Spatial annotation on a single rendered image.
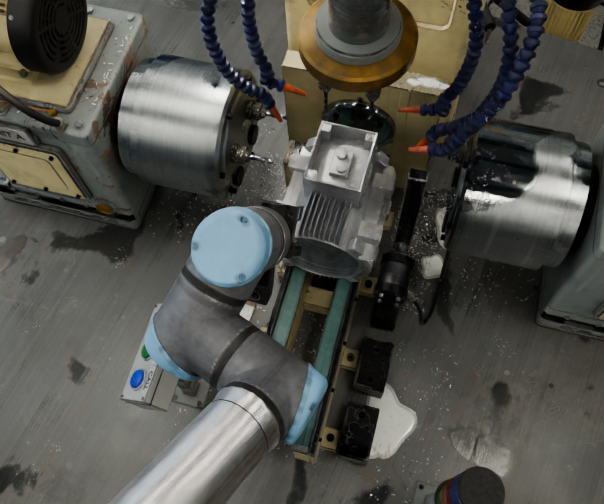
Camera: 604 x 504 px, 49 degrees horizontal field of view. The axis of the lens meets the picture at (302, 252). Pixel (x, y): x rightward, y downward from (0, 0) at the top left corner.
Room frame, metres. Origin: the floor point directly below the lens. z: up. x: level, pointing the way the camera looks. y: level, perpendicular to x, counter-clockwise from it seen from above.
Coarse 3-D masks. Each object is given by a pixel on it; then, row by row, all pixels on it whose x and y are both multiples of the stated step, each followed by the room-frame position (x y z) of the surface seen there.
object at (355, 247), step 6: (312, 138) 0.68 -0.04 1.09; (306, 144) 0.67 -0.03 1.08; (312, 144) 0.66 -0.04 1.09; (378, 156) 0.63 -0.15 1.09; (384, 156) 0.63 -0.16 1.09; (378, 162) 0.62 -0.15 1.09; (384, 162) 0.62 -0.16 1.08; (378, 168) 0.62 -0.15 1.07; (384, 168) 0.61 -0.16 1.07; (348, 240) 0.47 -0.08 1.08; (354, 240) 0.47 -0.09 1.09; (348, 246) 0.46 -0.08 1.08; (354, 246) 0.46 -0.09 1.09; (360, 246) 0.46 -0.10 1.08; (348, 252) 0.45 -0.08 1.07; (354, 252) 0.45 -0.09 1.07; (360, 252) 0.45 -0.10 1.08; (288, 264) 0.49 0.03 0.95; (354, 276) 0.45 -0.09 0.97; (360, 276) 0.45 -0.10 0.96
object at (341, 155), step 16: (320, 128) 0.66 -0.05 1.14; (336, 128) 0.66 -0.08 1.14; (352, 128) 0.65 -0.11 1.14; (320, 144) 0.65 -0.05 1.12; (336, 144) 0.64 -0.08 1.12; (352, 144) 0.64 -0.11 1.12; (368, 144) 0.63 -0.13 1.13; (320, 160) 0.61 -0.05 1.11; (336, 160) 0.60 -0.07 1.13; (352, 160) 0.61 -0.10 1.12; (368, 160) 0.59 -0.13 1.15; (304, 176) 0.57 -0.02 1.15; (320, 176) 0.58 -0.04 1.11; (336, 176) 0.58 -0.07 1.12; (352, 176) 0.58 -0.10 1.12; (368, 176) 0.58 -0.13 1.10; (304, 192) 0.57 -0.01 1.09; (320, 192) 0.55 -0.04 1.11; (336, 192) 0.54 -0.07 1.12; (352, 192) 0.53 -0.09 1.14
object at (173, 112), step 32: (160, 64) 0.82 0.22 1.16; (192, 64) 0.82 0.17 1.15; (128, 96) 0.76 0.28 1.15; (160, 96) 0.75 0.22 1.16; (192, 96) 0.74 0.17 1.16; (224, 96) 0.73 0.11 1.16; (128, 128) 0.72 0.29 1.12; (160, 128) 0.70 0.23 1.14; (192, 128) 0.68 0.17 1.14; (224, 128) 0.68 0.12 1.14; (256, 128) 0.78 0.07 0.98; (128, 160) 0.69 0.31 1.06; (160, 160) 0.66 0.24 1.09; (192, 160) 0.65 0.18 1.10; (224, 160) 0.65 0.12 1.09; (192, 192) 0.64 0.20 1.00; (224, 192) 0.63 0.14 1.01
